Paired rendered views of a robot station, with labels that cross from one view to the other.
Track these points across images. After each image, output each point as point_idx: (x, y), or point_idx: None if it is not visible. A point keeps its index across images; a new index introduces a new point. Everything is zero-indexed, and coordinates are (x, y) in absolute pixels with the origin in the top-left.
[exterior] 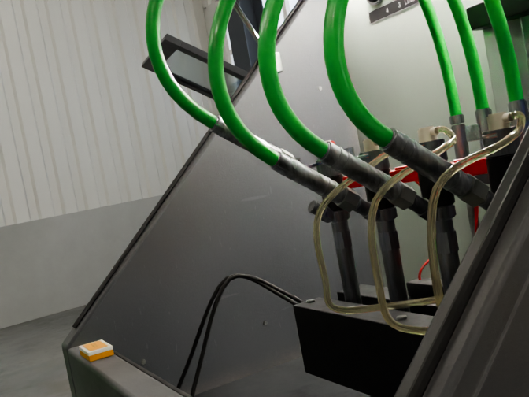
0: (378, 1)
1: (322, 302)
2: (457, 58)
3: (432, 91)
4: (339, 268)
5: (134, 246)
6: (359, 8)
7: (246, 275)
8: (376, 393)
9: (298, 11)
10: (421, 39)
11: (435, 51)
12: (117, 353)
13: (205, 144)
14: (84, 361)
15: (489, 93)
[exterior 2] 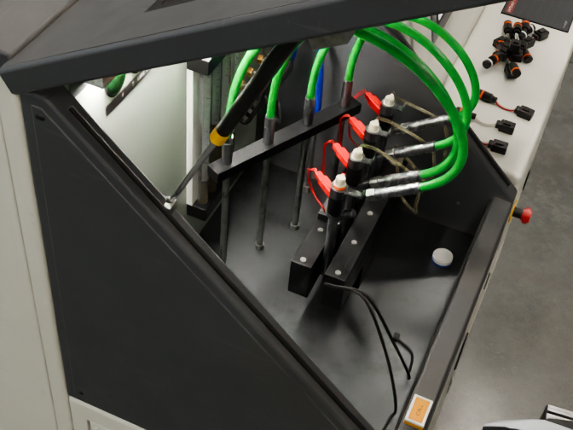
0: (120, 90)
1: (339, 264)
2: (166, 103)
3: (148, 142)
4: (335, 240)
5: (341, 397)
6: (95, 108)
7: (356, 288)
8: (367, 257)
9: (117, 144)
10: (145, 104)
11: (153, 107)
12: (407, 402)
13: (258, 302)
14: (429, 415)
15: (180, 115)
